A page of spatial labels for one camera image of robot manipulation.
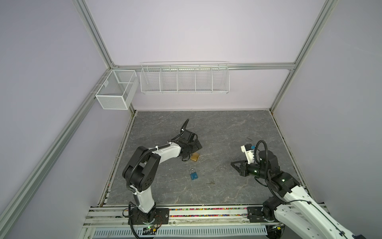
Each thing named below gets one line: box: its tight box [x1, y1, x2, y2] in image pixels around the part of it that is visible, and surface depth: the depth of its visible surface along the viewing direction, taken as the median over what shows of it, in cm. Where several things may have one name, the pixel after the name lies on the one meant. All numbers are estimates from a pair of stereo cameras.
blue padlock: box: [190, 168, 199, 181], surface depth 88 cm
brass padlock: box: [190, 152, 200, 162], surface depth 96 cm
